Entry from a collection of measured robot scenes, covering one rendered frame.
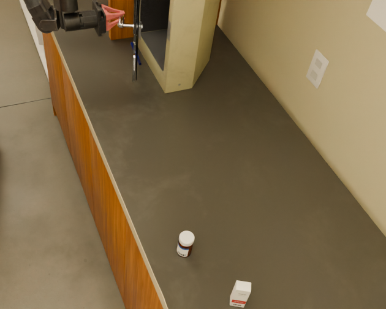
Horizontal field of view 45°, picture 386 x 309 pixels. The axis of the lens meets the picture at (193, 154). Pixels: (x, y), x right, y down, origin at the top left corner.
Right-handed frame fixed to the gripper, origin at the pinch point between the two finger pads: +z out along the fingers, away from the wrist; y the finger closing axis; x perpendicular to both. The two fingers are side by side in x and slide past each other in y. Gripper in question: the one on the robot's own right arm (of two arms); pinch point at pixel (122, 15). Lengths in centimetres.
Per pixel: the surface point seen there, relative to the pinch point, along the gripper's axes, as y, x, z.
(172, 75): -17.8, -13.7, 14.4
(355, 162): -19, -69, 56
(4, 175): -120, 46, -51
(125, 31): -22.9, 23.3, 9.0
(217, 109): -26.0, -27.1, 27.6
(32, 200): -120, 25, -40
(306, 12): 9, -25, 55
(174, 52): -8.0, -13.6, 14.4
